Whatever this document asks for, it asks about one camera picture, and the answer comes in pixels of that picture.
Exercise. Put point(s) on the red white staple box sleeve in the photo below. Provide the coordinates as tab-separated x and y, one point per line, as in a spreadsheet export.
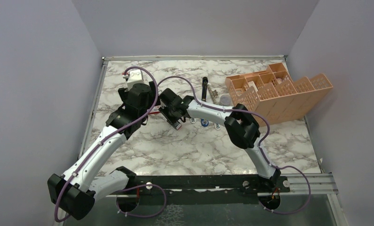
155	110

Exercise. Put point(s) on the peach plastic desk organizer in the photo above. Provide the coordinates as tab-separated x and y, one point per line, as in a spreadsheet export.
273	94

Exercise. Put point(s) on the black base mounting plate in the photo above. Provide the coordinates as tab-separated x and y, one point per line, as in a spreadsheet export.
198	190

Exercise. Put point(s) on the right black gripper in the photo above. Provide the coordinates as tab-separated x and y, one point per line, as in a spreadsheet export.
163	109

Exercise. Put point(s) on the clear small cup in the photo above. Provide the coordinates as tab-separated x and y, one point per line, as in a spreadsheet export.
225	100

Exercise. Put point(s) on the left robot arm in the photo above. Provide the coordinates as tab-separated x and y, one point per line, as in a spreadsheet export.
118	129

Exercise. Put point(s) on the aluminium front frame rail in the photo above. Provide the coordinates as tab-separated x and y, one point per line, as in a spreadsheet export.
118	181

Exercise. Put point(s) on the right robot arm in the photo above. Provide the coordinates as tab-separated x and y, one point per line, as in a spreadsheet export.
241	126

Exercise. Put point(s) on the staple box tray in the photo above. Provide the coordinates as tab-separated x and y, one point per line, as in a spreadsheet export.
176	125

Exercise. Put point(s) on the white tube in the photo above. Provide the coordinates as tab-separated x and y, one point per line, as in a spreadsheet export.
217	126

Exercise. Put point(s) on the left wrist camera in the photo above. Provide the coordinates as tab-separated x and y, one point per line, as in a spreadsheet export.
133	77

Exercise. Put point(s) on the blue stapler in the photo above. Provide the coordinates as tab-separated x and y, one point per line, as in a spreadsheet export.
204	122

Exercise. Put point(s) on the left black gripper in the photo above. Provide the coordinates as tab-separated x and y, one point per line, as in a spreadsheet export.
153	97

